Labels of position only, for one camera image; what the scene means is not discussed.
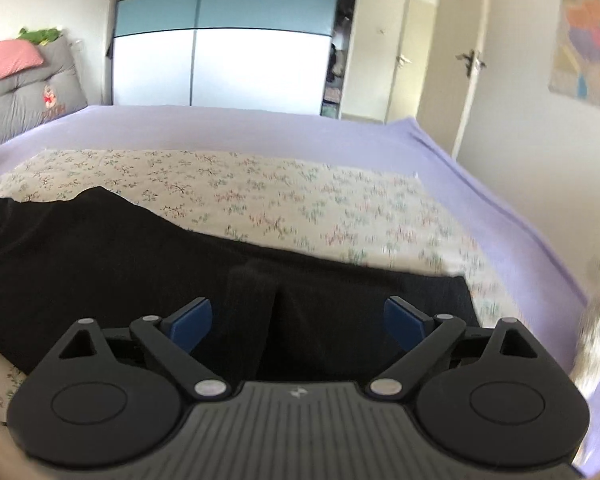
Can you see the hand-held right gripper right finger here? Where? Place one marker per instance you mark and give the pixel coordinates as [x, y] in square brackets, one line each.
[404, 324]

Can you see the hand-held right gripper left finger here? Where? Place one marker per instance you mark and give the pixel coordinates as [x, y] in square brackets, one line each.
[190, 322]

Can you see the black pants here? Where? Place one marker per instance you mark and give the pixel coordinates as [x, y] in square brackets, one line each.
[105, 270]

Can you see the purple blanket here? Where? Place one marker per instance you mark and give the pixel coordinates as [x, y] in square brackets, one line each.
[480, 200]

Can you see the floral bed sheet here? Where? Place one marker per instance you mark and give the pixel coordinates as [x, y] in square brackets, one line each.
[280, 195]

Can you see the white plush toy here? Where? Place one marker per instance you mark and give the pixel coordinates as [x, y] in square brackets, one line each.
[597, 340]

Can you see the white and blue wardrobe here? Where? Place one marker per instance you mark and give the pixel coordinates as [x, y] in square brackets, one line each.
[230, 60]

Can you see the open closet shelf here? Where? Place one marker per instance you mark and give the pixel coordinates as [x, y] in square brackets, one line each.
[337, 60]

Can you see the grey bear print cushion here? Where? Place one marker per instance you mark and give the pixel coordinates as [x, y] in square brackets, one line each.
[20, 105]

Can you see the pink pillow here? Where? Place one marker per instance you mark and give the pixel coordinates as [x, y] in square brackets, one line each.
[7, 60]

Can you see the green plush toy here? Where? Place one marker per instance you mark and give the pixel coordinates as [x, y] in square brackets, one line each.
[40, 36]

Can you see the colourful wall map poster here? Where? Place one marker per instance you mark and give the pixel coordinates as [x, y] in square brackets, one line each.
[587, 45]

